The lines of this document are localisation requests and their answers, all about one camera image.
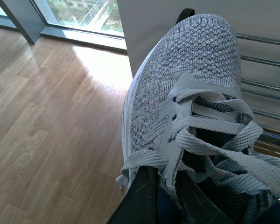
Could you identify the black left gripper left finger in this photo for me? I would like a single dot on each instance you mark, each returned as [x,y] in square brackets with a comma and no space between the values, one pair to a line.
[139,204]

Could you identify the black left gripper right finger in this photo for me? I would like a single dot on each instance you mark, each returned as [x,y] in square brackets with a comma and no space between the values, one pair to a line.
[197,208]

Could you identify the black metal shoe rack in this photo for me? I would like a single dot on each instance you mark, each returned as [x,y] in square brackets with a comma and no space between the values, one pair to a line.
[260,91]

